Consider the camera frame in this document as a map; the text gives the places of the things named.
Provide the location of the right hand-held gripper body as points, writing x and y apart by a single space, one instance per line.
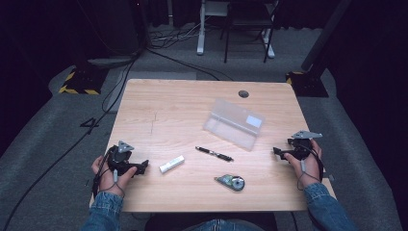
301 147

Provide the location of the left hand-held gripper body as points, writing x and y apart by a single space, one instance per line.
119 159

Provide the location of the clear plastic pencil case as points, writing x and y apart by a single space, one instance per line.
234 125

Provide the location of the black pen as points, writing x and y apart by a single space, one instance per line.
214 153

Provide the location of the person's left hand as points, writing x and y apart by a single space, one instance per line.
109 179

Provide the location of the person's right hand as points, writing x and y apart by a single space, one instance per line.
308 170

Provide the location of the grey tape strip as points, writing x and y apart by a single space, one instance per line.
327 175

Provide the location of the black yellow-striped stand base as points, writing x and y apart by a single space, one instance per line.
84 82
307 85

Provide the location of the person's denim lap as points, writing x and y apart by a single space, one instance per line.
224 225

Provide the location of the black stand pole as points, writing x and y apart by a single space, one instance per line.
324 35

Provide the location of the black chair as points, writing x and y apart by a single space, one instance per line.
247 19

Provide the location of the white desk frame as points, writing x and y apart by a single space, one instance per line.
201 38

